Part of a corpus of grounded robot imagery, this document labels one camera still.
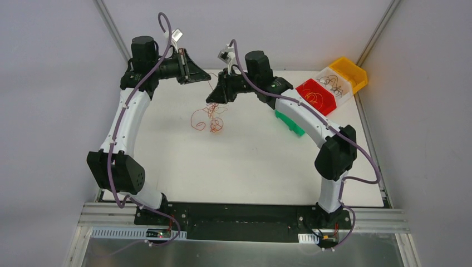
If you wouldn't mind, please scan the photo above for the orange wire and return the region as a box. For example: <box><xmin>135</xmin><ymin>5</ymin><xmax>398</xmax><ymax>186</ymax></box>
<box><xmin>190</xmin><ymin>72</ymin><xmax>229</xmax><ymax>134</ymax></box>
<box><xmin>304</xmin><ymin>90</ymin><xmax>327</xmax><ymax>107</ymax></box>

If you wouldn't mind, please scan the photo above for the brown wire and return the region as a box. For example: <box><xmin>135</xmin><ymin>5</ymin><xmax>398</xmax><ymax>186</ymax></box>
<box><xmin>317</xmin><ymin>75</ymin><xmax>347</xmax><ymax>98</ymax></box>

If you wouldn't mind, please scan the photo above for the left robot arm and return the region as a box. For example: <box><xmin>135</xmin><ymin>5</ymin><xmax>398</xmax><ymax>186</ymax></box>
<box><xmin>86</xmin><ymin>36</ymin><xmax>211</xmax><ymax>225</ymax></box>

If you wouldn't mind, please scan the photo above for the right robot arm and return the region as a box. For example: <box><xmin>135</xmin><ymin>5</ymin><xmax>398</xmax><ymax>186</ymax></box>
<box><xmin>205</xmin><ymin>48</ymin><xmax>357</xmax><ymax>228</ymax></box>

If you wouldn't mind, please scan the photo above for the green plastic bin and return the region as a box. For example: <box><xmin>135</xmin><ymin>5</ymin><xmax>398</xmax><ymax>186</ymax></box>
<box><xmin>274</xmin><ymin>110</ymin><xmax>306</xmax><ymax>137</ymax></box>

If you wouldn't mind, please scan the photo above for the red plastic bin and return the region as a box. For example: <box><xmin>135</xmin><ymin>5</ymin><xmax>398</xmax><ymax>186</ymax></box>
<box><xmin>296</xmin><ymin>79</ymin><xmax>337</xmax><ymax>116</ymax></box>

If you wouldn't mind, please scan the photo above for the clear plastic bin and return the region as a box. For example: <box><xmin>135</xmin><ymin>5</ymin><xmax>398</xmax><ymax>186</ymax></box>
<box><xmin>314</xmin><ymin>67</ymin><xmax>353</xmax><ymax>107</ymax></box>

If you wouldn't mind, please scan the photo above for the yellow plastic bin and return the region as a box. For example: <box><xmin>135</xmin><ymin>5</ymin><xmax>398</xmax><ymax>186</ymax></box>
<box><xmin>328</xmin><ymin>56</ymin><xmax>368</xmax><ymax>95</ymax></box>

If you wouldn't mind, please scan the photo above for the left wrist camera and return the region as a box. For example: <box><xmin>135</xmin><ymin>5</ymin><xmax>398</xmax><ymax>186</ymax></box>
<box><xmin>171</xmin><ymin>28</ymin><xmax>183</xmax><ymax>42</ymax></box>

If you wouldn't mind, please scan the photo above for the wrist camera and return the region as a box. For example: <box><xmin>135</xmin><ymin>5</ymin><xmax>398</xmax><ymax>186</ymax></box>
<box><xmin>218</xmin><ymin>46</ymin><xmax>236</xmax><ymax>66</ymax></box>
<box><xmin>171</xmin><ymin>28</ymin><xmax>183</xmax><ymax>42</ymax></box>

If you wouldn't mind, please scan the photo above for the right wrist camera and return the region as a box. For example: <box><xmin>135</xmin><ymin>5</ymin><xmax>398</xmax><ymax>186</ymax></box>
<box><xmin>218</xmin><ymin>46</ymin><xmax>236</xmax><ymax>66</ymax></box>

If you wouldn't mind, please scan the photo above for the white cable duct left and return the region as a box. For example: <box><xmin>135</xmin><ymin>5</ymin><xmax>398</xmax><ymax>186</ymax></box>
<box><xmin>91</xmin><ymin>227</ymin><xmax>187</xmax><ymax>241</ymax></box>

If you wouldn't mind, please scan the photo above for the white cable duct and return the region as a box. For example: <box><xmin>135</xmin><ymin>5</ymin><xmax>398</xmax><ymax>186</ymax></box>
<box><xmin>91</xmin><ymin>227</ymin><xmax>187</xmax><ymax>241</ymax></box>
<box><xmin>298</xmin><ymin>233</ymin><xmax>319</xmax><ymax>244</ymax></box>

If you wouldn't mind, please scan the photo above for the aluminium frame rail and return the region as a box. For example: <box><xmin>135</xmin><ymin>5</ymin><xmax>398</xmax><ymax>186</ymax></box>
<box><xmin>78</xmin><ymin>202</ymin><xmax>410</xmax><ymax>233</ymax></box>

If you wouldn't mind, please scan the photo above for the white cable duct right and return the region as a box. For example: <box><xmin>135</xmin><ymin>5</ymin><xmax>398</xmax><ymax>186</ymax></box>
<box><xmin>298</xmin><ymin>233</ymin><xmax>319</xmax><ymax>244</ymax></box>

